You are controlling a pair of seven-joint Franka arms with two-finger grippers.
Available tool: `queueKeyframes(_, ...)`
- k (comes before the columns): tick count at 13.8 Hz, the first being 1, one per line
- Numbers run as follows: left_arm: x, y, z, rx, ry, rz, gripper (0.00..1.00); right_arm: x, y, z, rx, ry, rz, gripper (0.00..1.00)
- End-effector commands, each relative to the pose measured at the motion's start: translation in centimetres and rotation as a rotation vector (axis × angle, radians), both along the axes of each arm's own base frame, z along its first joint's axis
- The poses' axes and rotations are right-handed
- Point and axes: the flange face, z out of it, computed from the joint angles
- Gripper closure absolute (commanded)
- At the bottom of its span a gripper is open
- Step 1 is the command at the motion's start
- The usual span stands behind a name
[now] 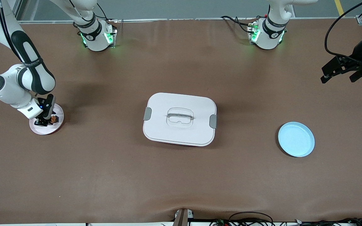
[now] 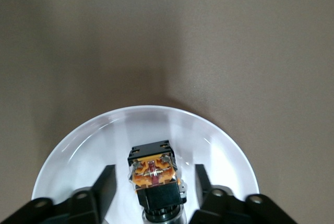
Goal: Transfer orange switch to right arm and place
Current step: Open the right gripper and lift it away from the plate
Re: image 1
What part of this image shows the metal table clamp bracket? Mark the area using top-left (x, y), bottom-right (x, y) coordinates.
top-left (173, 208), bottom-right (195, 226)

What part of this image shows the black floor cable bundle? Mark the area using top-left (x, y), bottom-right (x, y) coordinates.
top-left (294, 217), bottom-right (362, 226)
top-left (209, 212), bottom-right (276, 226)

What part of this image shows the pink round plate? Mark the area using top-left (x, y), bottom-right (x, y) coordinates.
top-left (29, 103), bottom-right (64, 135)

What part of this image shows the black base power cable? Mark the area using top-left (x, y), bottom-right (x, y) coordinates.
top-left (220, 15), bottom-right (251, 32)

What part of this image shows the brown table mat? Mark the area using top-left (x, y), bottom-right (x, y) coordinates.
top-left (0, 18), bottom-right (362, 225)

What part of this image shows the white lidded storage box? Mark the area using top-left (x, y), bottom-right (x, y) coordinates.
top-left (143, 92), bottom-right (217, 147)

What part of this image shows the silver table edge rail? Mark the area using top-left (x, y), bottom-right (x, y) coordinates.
top-left (18, 17), bottom-right (359, 25)

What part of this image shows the light blue round plate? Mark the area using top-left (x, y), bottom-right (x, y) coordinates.
top-left (278, 121), bottom-right (315, 158)

